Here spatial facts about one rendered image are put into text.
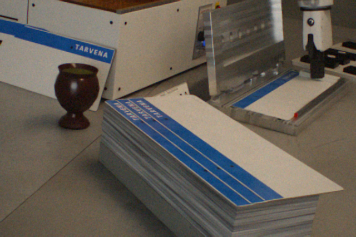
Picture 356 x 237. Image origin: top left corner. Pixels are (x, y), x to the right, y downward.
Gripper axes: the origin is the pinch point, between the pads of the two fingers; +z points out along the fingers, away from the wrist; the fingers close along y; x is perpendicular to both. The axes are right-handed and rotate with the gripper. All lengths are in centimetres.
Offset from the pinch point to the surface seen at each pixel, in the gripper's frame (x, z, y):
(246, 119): 3.8, 3.4, -38.3
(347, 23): 44, 14, 205
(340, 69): 0.1, 3.8, 21.8
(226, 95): 11.8, 0.4, -29.7
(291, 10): 73, 6, 198
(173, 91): 15.6, -4.1, -47.1
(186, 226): -9, 4, -92
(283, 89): 3.7, 1.9, -15.1
